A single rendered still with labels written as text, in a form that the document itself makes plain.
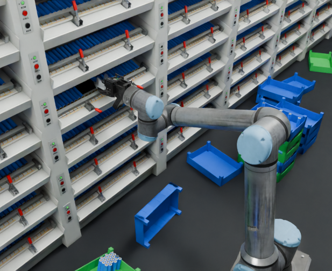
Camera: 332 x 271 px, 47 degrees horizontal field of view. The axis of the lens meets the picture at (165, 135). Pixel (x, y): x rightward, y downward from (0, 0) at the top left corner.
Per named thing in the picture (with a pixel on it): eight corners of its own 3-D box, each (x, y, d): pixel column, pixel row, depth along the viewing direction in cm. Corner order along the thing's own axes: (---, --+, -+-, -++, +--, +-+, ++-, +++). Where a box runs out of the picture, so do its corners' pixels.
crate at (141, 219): (135, 241, 201) (147, 249, 197) (134, 215, 188) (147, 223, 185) (170, 207, 220) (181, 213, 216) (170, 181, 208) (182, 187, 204)
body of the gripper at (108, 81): (114, 72, 173) (134, 81, 167) (115, 88, 178) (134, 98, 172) (102, 78, 168) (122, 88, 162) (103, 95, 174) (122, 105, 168)
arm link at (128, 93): (143, 102, 171) (128, 112, 165) (135, 99, 174) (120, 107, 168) (143, 85, 166) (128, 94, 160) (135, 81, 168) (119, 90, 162)
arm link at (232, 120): (301, 102, 135) (166, 99, 183) (284, 116, 127) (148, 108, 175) (305, 132, 139) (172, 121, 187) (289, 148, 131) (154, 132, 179)
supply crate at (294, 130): (304, 126, 228) (307, 115, 224) (288, 142, 216) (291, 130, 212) (260, 108, 244) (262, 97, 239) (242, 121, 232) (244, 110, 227)
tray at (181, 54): (226, 41, 244) (235, 23, 234) (164, 76, 207) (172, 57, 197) (202, 22, 249) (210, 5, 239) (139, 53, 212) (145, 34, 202)
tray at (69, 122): (153, 83, 201) (158, 70, 194) (59, 136, 164) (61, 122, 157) (127, 59, 206) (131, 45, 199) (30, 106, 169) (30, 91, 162)
